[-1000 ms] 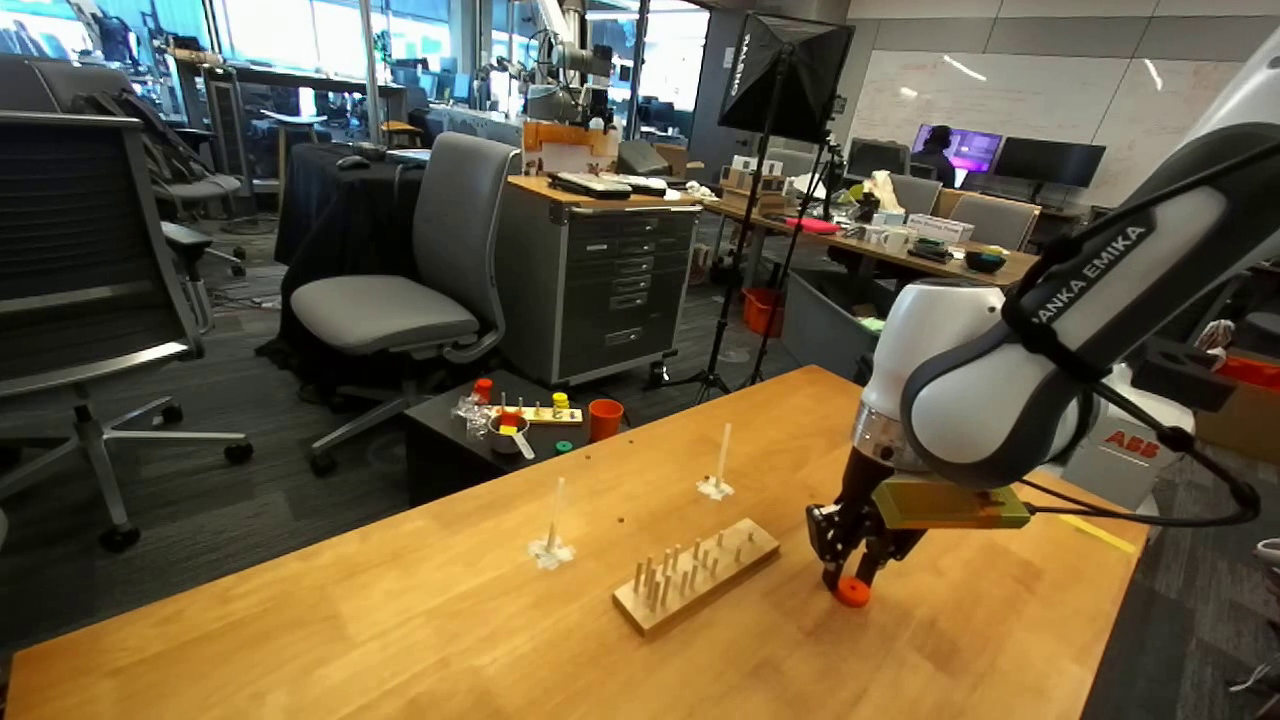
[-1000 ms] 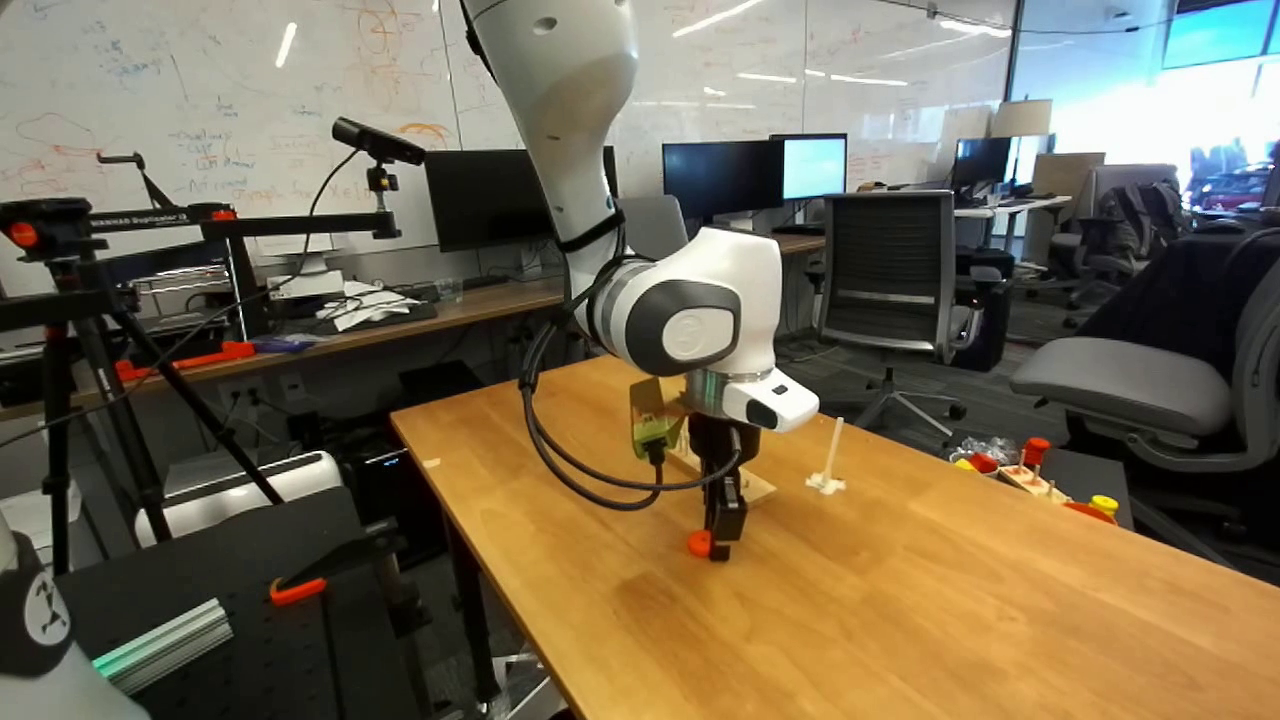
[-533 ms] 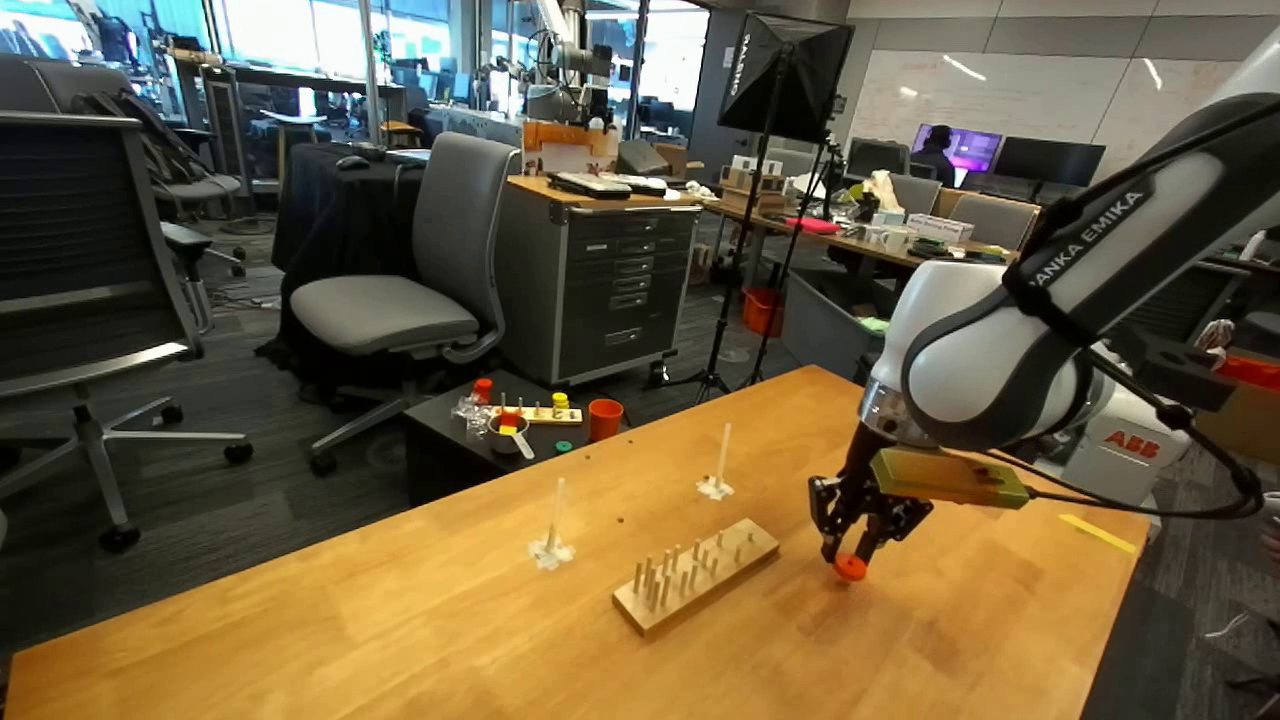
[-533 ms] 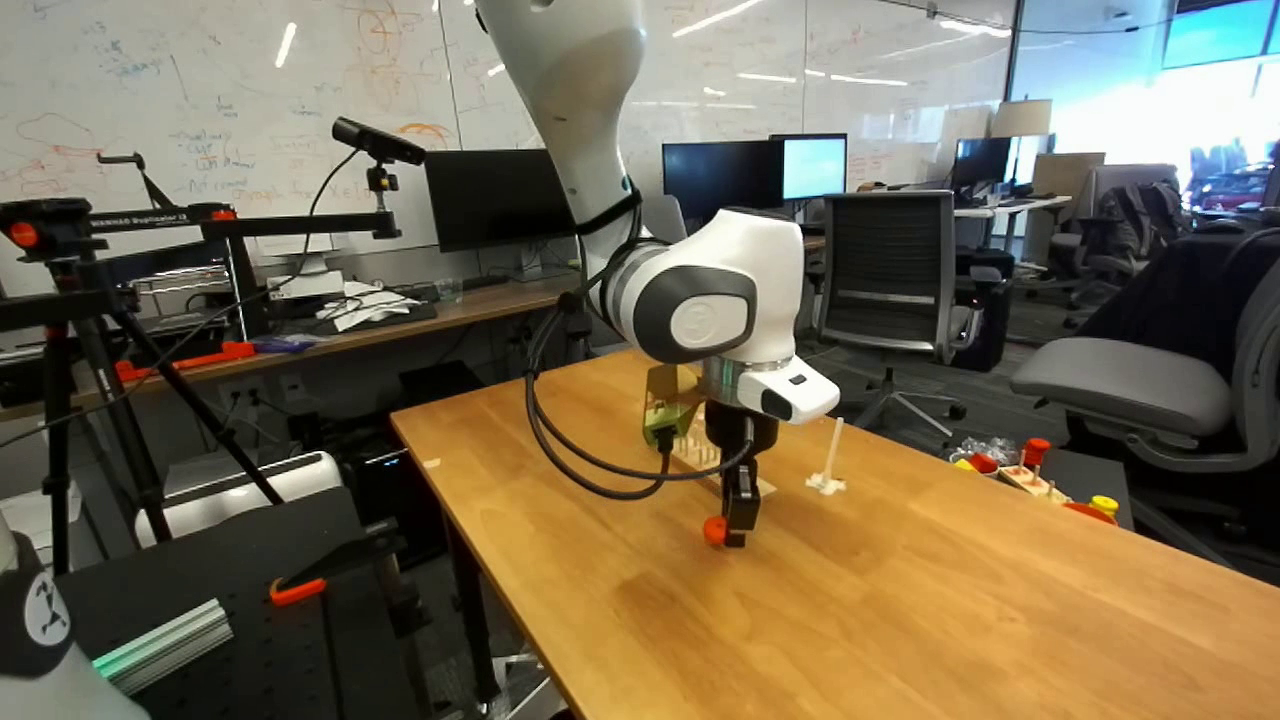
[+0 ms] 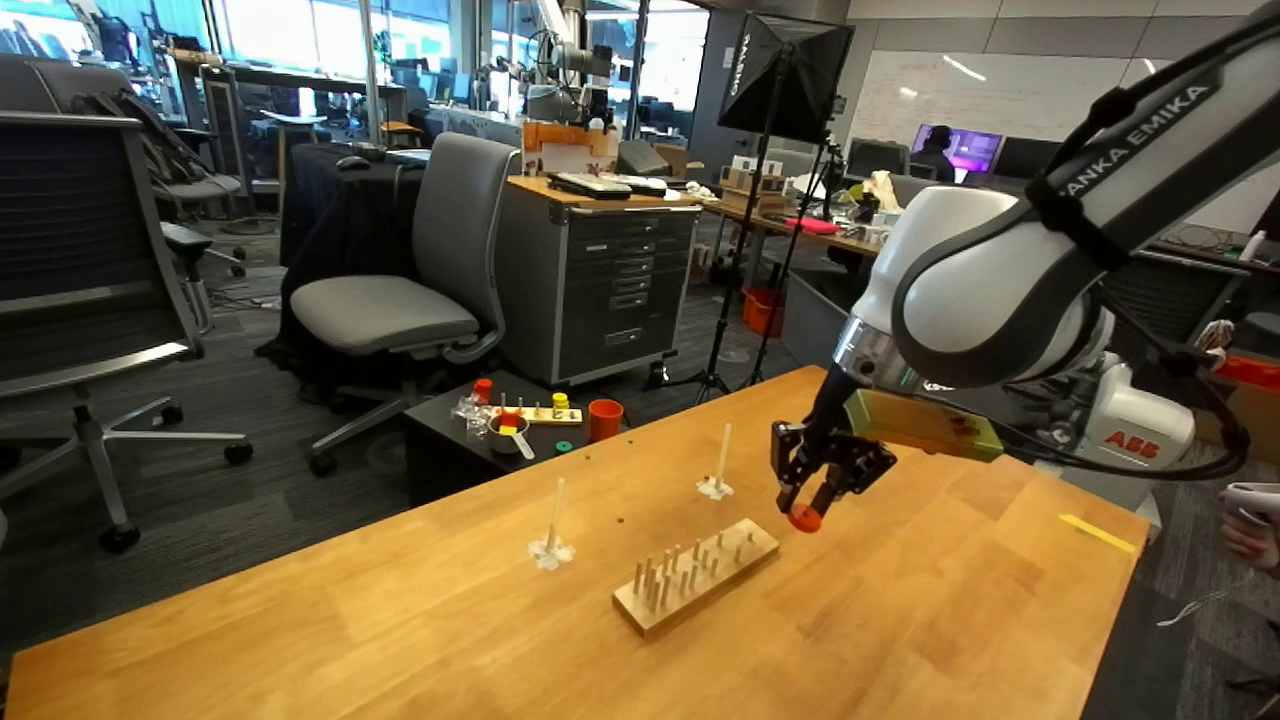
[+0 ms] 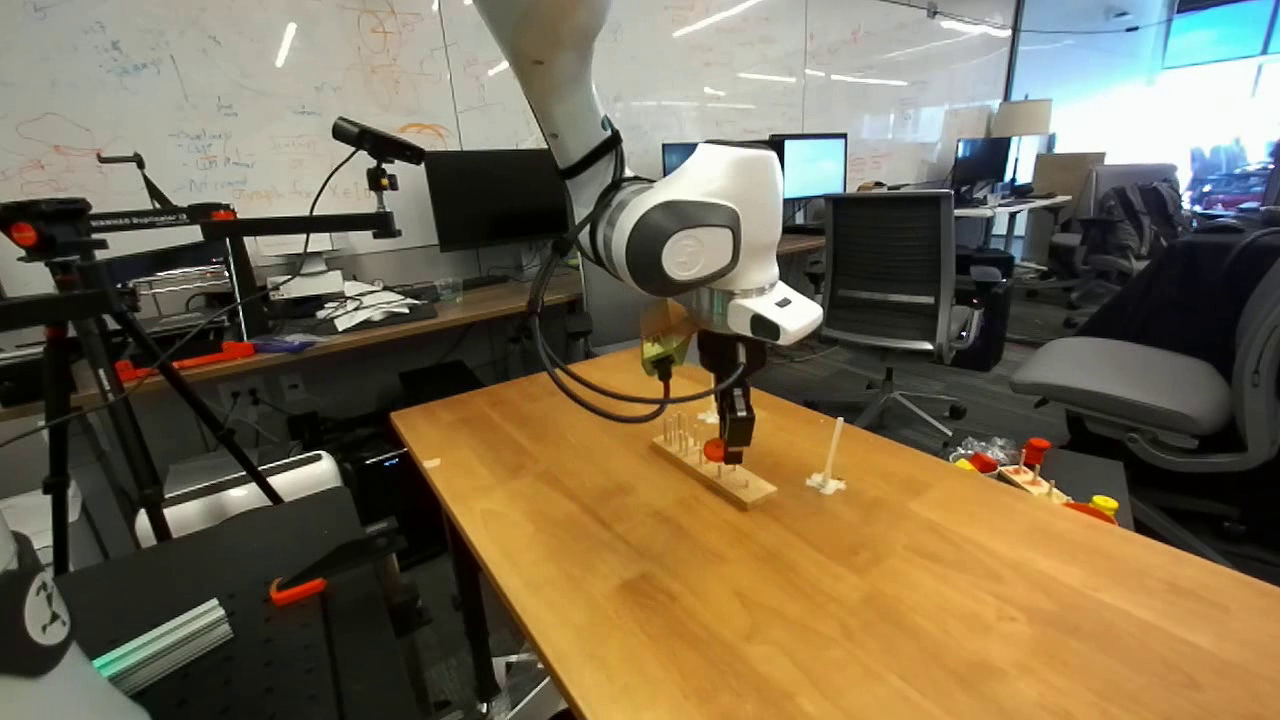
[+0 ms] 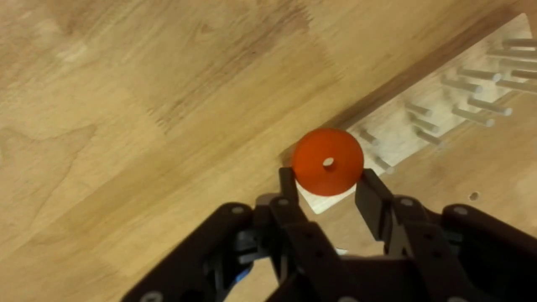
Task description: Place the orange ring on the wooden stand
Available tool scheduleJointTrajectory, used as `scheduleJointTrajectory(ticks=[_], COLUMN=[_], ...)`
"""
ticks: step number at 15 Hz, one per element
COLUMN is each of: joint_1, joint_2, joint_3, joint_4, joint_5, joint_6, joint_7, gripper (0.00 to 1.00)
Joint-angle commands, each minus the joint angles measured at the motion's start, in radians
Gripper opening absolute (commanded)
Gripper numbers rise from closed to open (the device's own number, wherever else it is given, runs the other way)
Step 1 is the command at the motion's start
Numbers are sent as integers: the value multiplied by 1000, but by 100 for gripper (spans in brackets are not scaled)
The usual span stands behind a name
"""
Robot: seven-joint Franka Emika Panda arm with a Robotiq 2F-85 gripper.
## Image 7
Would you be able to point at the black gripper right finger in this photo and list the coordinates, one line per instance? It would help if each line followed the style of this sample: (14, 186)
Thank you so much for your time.
(436, 245)

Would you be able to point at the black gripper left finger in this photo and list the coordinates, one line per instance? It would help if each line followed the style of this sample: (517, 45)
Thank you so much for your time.
(302, 240)

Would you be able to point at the wooden peg board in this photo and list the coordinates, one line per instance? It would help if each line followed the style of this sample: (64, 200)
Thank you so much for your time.
(403, 126)

